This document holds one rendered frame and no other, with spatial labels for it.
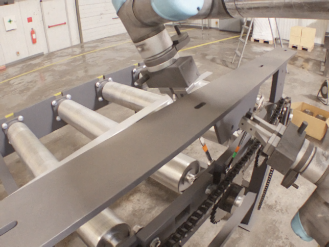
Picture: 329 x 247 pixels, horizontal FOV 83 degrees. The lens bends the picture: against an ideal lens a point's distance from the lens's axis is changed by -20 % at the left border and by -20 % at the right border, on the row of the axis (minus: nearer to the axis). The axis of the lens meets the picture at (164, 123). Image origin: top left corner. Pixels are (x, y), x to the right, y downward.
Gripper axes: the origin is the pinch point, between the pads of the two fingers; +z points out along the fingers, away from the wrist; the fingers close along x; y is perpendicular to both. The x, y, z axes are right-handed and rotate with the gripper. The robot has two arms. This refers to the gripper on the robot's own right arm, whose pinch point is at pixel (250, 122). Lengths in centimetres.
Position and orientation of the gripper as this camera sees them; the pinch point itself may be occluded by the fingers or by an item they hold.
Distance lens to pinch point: 54.2
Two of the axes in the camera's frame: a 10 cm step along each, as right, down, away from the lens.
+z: -7.4, -5.1, 4.3
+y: 1.4, -7.5, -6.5
